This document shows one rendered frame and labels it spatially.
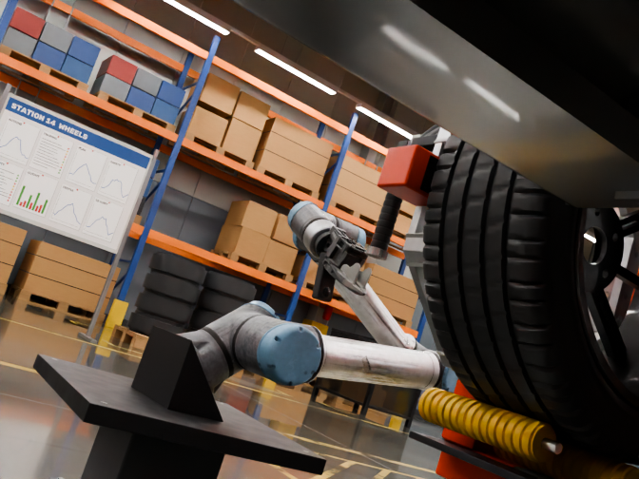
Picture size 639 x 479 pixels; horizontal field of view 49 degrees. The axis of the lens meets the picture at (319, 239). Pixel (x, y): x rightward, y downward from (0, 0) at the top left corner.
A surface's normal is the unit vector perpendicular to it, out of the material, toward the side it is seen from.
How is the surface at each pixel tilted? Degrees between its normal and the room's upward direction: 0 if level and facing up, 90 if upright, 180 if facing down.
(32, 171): 90
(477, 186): 95
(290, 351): 91
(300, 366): 91
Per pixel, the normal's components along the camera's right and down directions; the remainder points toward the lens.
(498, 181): -0.81, -0.28
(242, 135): 0.53, 0.04
